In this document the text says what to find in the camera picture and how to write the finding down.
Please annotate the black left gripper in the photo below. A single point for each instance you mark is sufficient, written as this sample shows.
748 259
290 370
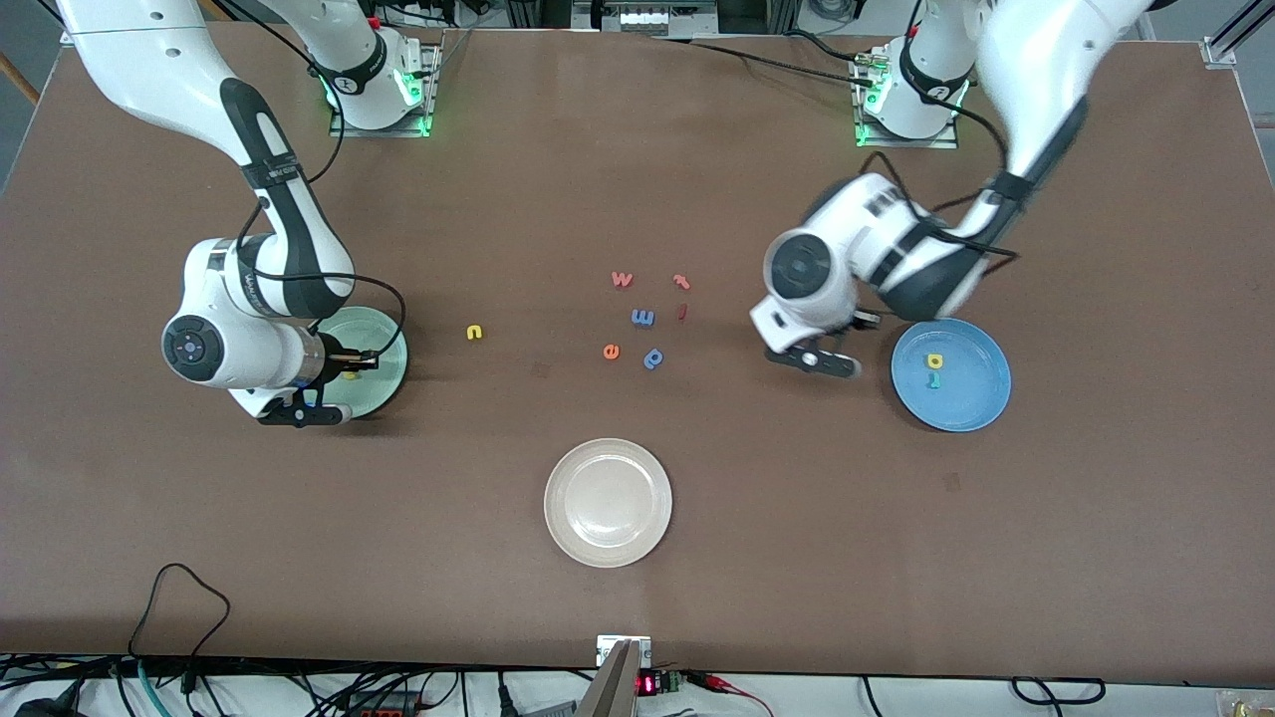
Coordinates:
859 320

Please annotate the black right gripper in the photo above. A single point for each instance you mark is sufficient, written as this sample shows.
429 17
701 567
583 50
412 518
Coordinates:
335 359

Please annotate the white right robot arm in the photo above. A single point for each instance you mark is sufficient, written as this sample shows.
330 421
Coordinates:
229 349

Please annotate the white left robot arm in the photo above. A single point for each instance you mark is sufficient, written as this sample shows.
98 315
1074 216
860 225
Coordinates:
807 269

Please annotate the green plate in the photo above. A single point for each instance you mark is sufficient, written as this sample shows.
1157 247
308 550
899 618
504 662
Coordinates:
383 393

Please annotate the blue plate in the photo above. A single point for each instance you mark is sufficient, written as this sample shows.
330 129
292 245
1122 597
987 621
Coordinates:
971 388

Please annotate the blue foam letter p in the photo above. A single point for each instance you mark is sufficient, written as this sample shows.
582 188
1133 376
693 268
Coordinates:
652 359

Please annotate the blue foam letter m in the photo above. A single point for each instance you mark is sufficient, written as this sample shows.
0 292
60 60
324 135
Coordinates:
642 317

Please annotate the red foam letter w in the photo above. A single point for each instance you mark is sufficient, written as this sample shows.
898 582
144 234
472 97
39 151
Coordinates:
622 282

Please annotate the beige plate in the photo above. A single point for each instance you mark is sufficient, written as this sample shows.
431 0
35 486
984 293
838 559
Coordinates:
608 503

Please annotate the black box with lights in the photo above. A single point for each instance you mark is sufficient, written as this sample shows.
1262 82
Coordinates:
645 18

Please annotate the green terminal block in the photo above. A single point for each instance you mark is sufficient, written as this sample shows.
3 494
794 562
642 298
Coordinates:
672 681

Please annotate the red LED display module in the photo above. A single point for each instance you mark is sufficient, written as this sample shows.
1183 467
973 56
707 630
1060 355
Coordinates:
647 684

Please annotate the brown wooden stick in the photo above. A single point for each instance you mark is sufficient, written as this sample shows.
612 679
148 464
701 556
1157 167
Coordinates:
20 80

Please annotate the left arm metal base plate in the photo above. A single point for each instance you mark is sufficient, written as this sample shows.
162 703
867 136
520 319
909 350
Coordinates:
906 142

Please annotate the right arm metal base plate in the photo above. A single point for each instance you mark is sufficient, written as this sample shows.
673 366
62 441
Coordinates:
379 131

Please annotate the grey camera pole bracket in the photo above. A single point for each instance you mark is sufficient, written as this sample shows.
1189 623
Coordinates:
623 677

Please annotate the aluminium frame corner bracket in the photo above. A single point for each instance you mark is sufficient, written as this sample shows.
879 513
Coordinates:
1220 52
75 35

